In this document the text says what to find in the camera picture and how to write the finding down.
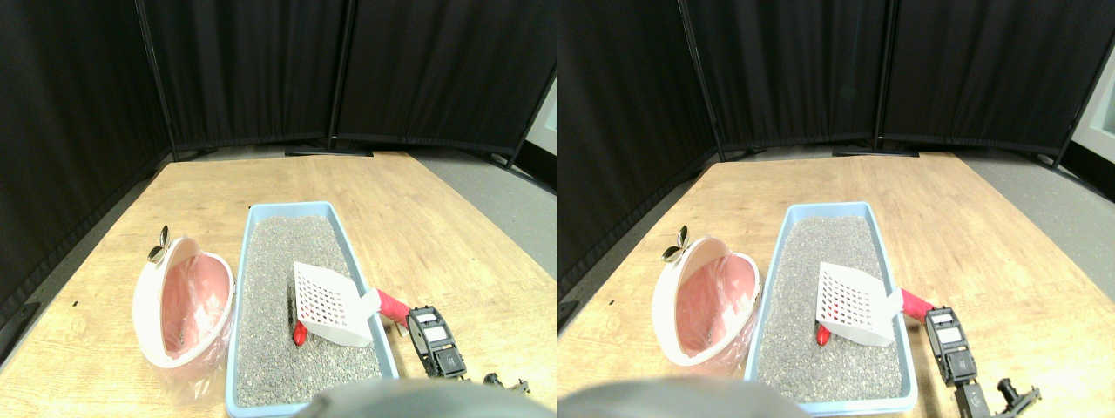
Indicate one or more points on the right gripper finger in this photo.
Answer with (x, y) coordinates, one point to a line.
(431, 329)
(947, 331)

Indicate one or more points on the red lump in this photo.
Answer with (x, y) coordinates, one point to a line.
(822, 334)
(300, 334)

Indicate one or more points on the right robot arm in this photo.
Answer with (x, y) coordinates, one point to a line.
(971, 402)

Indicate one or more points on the curtain stand foot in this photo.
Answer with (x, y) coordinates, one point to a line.
(331, 152)
(568, 313)
(17, 331)
(875, 152)

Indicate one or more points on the blue litter tray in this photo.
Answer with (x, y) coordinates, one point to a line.
(784, 366)
(261, 348)

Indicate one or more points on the white shelf unit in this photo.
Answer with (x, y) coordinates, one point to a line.
(549, 117)
(1099, 122)

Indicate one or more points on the white bin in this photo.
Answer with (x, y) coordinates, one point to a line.
(697, 305)
(174, 305)

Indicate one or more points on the black bracket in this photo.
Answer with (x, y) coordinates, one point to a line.
(505, 384)
(1015, 396)

